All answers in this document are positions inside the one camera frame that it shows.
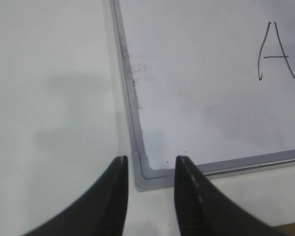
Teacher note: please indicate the white board with grey frame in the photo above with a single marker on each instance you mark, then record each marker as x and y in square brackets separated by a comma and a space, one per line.
[210, 79]

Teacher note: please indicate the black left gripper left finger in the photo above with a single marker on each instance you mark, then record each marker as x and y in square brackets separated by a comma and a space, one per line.
[100, 211]

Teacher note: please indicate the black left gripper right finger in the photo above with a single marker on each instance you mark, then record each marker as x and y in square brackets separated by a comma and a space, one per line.
[203, 210]

